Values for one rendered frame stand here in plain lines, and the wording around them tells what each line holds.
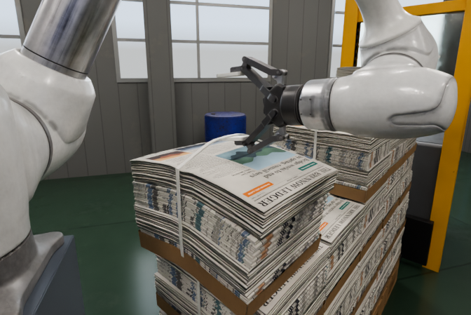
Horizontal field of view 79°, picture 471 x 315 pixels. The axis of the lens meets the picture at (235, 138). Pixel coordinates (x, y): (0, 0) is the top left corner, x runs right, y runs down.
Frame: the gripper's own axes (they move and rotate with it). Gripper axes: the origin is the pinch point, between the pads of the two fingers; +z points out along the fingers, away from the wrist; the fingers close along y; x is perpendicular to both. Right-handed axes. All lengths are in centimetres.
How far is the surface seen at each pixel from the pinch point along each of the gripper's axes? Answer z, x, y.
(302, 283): -16.3, 3.7, 39.7
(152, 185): 10.6, -14.4, 16.5
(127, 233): 166, 52, 104
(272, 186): -17.0, -7.5, 13.8
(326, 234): -14.1, 21.9, 36.7
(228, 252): -12.3, -14.9, 24.5
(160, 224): 8.1, -14.9, 24.8
